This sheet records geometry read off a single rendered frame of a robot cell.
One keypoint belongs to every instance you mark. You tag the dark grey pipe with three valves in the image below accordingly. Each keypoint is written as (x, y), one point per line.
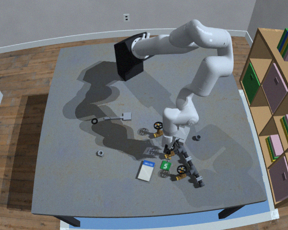
(188, 159)

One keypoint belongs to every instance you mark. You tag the white and blue bag of cable ties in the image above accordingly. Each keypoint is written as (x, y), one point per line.
(146, 171)

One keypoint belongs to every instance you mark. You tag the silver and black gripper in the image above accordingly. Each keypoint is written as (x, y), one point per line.
(167, 142)

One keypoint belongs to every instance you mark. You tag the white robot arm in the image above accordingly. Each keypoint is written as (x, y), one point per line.
(184, 39)

